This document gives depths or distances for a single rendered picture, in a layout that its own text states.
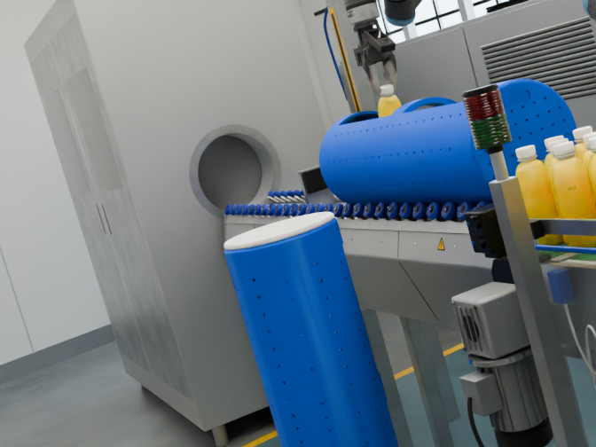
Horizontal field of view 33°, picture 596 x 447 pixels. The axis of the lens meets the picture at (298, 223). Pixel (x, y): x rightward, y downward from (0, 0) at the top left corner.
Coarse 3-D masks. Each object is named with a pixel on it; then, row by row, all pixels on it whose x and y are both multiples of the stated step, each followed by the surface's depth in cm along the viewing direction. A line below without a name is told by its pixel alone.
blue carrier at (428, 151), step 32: (512, 96) 223; (544, 96) 226; (352, 128) 283; (384, 128) 262; (416, 128) 245; (448, 128) 229; (512, 128) 223; (544, 128) 226; (576, 128) 230; (320, 160) 299; (352, 160) 278; (384, 160) 260; (416, 160) 244; (448, 160) 230; (480, 160) 220; (512, 160) 223; (352, 192) 288; (384, 192) 270; (416, 192) 254; (448, 192) 239; (480, 192) 226
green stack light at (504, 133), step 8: (504, 112) 169; (480, 120) 167; (488, 120) 167; (496, 120) 167; (504, 120) 168; (472, 128) 169; (480, 128) 167; (488, 128) 167; (496, 128) 167; (504, 128) 167; (472, 136) 170; (480, 136) 168; (488, 136) 167; (496, 136) 167; (504, 136) 167; (480, 144) 168; (488, 144) 167; (496, 144) 167
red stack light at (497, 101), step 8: (480, 96) 166; (488, 96) 166; (496, 96) 167; (464, 104) 169; (472, 104) 167; (480, 104) 166; (488, 104) 166; (496, 104) 167; (472, 112) 168; (480, 112) 167; (488, 112) 166; (496, 112) 167; (472, 120) 168
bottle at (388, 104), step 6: (384, 96) 288; (390, 96) 288; (384, 102) 288; (390, 102) 287; (396, 102) 288; (378, 108) 290; (384, 108) 288; (390, 108) 287; (396, 108) 288; (384, 114) 288; (390, 114) 288
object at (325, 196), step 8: (312, 168) 343; (304, 176) 340; (312, 176) 341; (320, 176) 342; (304, 184) 342; (312, 184) 341; (320, 184) 342; (304, 192) 343; (312, 192) 341; (320, 192) 344; (328, 192) 345; (312, 200) 343; (320, 200) 344; (328, 200) 345
